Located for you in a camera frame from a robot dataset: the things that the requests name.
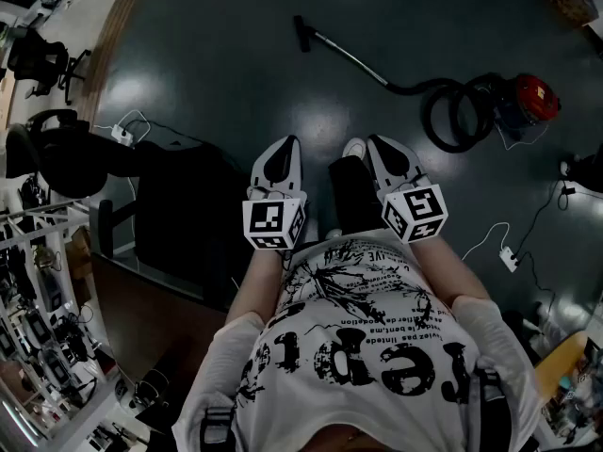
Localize person's left forearm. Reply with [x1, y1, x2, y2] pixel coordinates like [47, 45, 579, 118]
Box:
[224, 247, 286, 327]

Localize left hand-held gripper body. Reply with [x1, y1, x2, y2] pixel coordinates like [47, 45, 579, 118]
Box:
[242, 182, 309, 252]

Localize black device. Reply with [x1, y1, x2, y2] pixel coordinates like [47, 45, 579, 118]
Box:
[559, 142, 603, 193]

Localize black vacuum hose and wand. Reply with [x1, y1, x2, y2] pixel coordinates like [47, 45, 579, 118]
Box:
[385, 75, 500, 154]

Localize black trousers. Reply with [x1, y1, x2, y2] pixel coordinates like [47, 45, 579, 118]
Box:
[327, 154, 395, 235]

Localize grey harness strap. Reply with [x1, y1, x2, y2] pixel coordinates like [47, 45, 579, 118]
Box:
[200, 405, 237, 452]
[470, 367, 503, 452]

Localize person's right forearm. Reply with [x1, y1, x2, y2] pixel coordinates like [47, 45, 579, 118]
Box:
[412, 237, 494, 311]

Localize white power strip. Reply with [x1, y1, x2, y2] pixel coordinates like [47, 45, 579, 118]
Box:
[497, 246, 520, 273]
[110, 124, 135, 148]
[91, 108, 153, 146]

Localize white metal shelf rack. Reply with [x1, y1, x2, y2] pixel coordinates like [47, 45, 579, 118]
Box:
[0, 199, 123, 452]

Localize yellow wooden table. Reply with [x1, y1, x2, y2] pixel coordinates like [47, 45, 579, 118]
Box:
[534, 331, 603, 446]

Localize dark brown table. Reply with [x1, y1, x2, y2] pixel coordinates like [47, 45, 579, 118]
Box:
[89, 251, 232, 437]

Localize white printed T-shirt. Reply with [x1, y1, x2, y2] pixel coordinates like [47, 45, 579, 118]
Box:
[171, 233, 543, 452]

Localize black power cable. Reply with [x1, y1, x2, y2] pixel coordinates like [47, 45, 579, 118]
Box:
[515, 179, 574, 259]

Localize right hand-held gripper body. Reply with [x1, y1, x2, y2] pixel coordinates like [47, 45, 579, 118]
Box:
[378, 171, 448, 245]

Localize large black chair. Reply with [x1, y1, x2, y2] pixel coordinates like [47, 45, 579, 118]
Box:
[88, 139, 249, 313]

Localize red vacuum cleaner body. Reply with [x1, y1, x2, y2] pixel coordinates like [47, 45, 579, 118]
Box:
[489, 73, 562, 141]

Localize white power cable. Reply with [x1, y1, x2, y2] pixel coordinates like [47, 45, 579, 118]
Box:
[460, 221, 513, 262]

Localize white power strip left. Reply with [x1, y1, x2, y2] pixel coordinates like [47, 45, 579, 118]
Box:
[91, 108, 153, 146]

